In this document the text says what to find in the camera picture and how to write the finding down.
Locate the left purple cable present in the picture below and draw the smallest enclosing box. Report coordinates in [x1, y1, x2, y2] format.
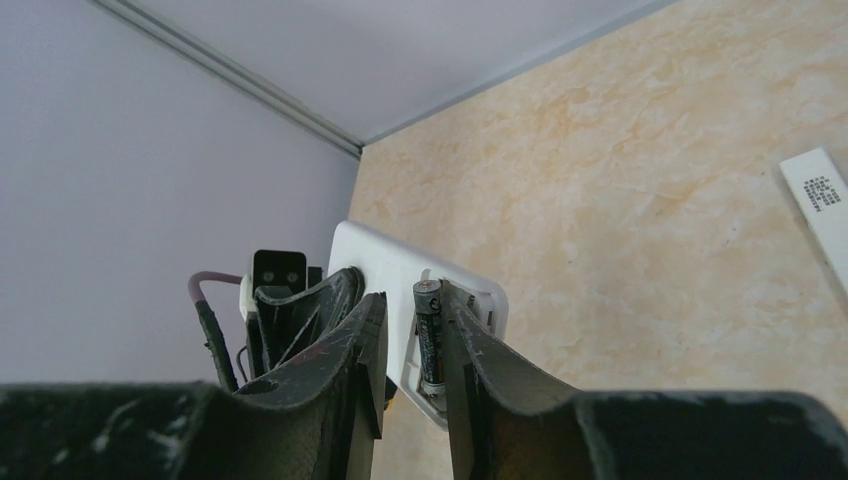
[187, 270, 245, 393]

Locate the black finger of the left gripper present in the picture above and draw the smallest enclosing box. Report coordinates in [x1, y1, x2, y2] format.
[252, 267, 365, 391]

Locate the slim white remote control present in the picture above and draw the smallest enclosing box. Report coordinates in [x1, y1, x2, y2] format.
[779, 148, 847, 293]

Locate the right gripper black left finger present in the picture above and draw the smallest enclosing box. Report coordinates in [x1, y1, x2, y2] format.
[1, 293, 387, 479]

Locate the white grey remote control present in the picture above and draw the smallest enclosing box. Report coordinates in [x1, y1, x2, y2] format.
[329, 220, 509, 431]

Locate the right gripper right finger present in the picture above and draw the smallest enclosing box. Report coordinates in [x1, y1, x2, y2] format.
[441, 284, 847, 479]

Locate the dark AAA battery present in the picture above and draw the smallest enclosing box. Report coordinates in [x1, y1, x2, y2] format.
[412, 280, 445, 398]

